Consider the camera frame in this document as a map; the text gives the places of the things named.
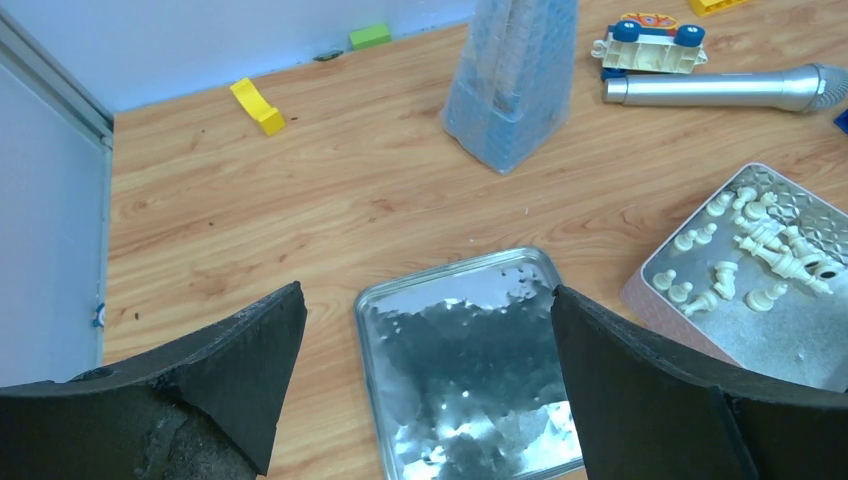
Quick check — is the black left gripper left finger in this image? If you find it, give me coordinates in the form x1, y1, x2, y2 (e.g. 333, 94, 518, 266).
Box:
1, 282, 307, 479

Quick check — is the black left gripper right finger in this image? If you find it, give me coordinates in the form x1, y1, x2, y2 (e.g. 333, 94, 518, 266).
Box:
551, 285, 847, 479

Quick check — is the silver metal tin lid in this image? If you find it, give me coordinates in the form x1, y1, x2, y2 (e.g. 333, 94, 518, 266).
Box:
354, 246, 583, 479

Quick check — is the white chess pawn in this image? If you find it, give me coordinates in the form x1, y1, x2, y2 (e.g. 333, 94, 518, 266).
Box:
667, 282, 694, 305
651, 269, 677, 292

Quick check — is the white chess bishop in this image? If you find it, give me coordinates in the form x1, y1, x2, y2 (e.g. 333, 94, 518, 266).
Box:
745, 283, 789, 312

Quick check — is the white chess piece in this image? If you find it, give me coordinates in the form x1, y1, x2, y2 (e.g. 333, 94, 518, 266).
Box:
733, 235, 833, 295

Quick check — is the yellow curved block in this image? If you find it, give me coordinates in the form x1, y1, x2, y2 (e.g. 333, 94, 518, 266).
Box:
229, 78, 286, 136

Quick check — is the blue bubble-wrapped cone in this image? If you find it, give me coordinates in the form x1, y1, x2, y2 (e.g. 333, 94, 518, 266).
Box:
441, 0, 579, 174

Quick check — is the silver toy microphone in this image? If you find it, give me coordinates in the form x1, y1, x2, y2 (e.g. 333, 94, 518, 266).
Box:
601, 63, 847, 113

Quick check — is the white blue toy car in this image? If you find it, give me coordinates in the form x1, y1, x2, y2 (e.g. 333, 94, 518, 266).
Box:
591, 13, 708, 80

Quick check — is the yellow block top edge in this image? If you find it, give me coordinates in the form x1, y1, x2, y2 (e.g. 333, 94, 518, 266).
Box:
688, 0, 748, 17

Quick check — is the aluminium frame post left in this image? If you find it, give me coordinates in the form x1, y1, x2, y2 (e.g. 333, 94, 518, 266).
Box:
1, 10, 114, 152

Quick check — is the green block by wall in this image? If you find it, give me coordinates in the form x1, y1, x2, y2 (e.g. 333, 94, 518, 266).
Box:
349, 23, 392, 51

